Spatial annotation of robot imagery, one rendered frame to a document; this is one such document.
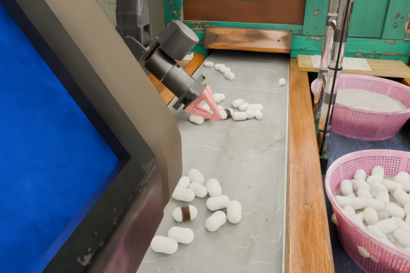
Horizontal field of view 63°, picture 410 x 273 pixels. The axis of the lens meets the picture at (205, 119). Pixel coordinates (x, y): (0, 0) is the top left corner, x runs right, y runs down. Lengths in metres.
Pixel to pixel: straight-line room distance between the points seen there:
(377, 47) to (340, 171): 0.70
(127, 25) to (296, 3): 0.66
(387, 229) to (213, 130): 0.38
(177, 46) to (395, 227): 0.49
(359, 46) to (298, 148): 0.67
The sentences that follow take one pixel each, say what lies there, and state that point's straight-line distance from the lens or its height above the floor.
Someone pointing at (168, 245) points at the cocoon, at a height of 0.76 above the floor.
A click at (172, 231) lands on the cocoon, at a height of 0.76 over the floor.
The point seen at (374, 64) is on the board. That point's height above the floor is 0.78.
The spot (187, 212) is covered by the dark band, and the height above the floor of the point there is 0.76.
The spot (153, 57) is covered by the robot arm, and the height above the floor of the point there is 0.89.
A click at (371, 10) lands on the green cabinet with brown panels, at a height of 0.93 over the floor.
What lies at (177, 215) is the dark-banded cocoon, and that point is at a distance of 0.50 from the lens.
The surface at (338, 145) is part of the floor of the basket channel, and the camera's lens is 0.87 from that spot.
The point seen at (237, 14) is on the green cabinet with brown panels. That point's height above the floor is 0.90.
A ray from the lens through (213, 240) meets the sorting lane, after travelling 0.49.
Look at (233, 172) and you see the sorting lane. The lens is 0.61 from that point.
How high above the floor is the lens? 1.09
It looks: 26 degrees down
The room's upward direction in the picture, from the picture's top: straight up
